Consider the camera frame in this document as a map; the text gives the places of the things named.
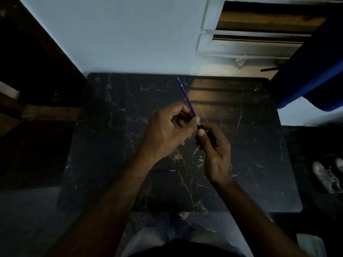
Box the blue curtain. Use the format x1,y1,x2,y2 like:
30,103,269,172
269,12,343,113

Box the person's left hand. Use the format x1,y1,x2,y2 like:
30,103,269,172
139,101,200,164

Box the person's right forearm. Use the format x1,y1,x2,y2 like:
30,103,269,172
213,177,310,257

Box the person's black shirt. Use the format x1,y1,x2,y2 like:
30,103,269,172
133,239,245,257

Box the white framed window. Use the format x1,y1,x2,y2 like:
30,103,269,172
195,0,343,61

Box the person's right hand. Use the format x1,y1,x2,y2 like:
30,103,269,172
195,121,235,186

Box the thin blue pen refill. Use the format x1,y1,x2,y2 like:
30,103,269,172
177,77,198,117

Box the person's left forearm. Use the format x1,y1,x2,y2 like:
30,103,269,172
44,150,156,257

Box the person's grey trousers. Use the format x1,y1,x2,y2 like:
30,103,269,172
121,211,255,257

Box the white cloth item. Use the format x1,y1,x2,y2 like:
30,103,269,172
295,233,328,257

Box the black marble table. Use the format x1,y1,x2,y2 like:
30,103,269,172
57,73,303,214

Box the black pen barrel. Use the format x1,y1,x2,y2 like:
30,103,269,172
198,125,216,148

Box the dark wooden furniture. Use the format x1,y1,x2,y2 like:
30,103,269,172
0,0,87,138

